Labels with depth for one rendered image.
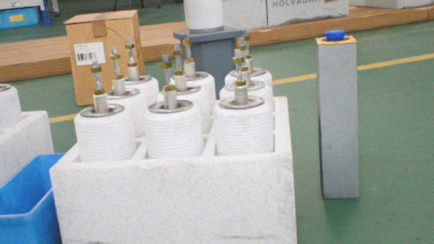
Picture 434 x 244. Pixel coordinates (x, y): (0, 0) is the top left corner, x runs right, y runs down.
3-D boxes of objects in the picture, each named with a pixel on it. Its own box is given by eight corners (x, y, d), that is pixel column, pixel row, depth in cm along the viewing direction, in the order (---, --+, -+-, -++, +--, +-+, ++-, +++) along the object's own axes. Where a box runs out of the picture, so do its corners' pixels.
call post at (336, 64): (320, 185, 122) (314, 39, 113) (354, 184, 121) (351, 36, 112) (323, 199, 115) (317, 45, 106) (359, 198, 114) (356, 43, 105)
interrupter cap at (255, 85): (234, 95, 101) (234, 91, 101) (218, 87, 108) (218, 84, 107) (272, 88, 103) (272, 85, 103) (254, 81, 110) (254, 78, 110)
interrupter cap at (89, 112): (129, 106, 100) (129, 102, 100) (118, 118, 93) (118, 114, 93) (87, 108, 101) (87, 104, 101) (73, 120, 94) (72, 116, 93)
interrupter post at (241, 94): (243, 107, 93) (242, 87, 92) (231, 106, 94) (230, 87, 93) (251, 104, 94) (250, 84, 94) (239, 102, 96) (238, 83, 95)
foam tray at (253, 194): (123, 179, 134) (113, 106, 129) (291, 172, 130) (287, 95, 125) (66, 268, 97) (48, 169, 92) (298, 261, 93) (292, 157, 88)
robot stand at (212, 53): (183, 137, 162) (171, 31, 153) (231, 128, 166) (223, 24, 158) (199, 152, 148) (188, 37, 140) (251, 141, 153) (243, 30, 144)
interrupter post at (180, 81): (181, 89, 109) (179, 72, 108) (190, 91, 107) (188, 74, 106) (172, 93, 107) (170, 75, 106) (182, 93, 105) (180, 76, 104)
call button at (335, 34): (323, 41, 111) (323, 30, 110) (344, 39, 111) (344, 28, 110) (325, 44, 107) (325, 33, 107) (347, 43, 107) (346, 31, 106)
